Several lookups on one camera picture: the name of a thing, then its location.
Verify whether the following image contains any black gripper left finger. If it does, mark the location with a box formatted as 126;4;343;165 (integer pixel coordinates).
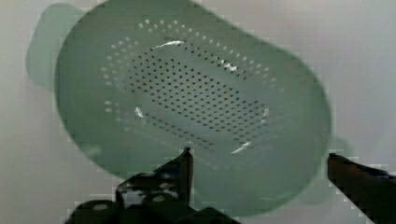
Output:
64;147;240;224

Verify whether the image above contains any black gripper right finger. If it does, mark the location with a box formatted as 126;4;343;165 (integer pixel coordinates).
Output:
327;153;396;224

